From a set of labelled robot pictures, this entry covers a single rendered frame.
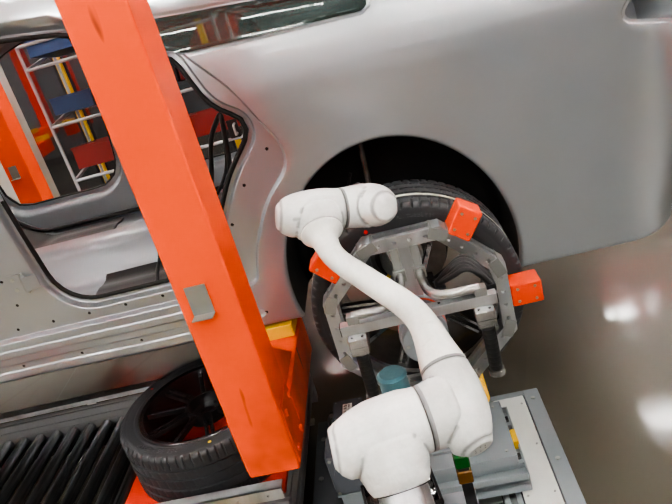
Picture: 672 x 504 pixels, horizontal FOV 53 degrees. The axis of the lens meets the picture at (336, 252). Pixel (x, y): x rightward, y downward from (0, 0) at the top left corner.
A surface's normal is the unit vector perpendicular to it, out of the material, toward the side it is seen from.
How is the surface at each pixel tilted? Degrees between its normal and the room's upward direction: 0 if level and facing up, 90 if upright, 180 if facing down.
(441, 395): 32
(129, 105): 90
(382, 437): 60
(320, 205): 43
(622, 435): 0
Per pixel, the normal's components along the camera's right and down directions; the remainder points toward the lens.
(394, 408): -0.11, -0.66
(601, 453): -0.26, -0.88
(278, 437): -0.02, 0.40
